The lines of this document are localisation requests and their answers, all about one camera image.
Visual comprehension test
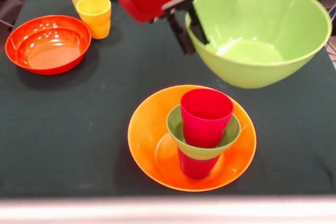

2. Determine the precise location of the dark green tablecloth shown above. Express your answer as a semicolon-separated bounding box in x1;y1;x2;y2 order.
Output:
0;0;336;198

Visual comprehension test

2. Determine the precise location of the purple cup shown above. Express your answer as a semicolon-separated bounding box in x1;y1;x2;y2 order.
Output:
177;146;222;180

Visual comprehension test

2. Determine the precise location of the tangle of cables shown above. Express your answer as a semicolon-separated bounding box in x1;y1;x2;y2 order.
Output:
328;6;336;62

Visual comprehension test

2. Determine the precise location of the wide red-orange bowl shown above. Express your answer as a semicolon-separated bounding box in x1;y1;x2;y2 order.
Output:
5;15;92;76

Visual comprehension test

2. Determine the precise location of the pink cup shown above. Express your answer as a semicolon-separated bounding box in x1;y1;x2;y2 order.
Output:
180;88;235;148

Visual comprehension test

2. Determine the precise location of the large green bowl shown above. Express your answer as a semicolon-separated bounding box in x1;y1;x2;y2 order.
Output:
185;0;333;89

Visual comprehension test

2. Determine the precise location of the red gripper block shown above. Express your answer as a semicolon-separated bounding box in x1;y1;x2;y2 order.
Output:
113;0;225;56

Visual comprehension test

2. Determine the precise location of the large orange bowl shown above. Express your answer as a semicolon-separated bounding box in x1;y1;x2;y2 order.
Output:
127;84;257;193

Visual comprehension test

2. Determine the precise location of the yellow cup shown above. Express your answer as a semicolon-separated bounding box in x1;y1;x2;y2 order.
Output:
76;0;112;40

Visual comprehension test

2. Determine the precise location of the small green bowl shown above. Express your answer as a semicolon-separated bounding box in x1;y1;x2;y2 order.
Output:
166;104;242;161

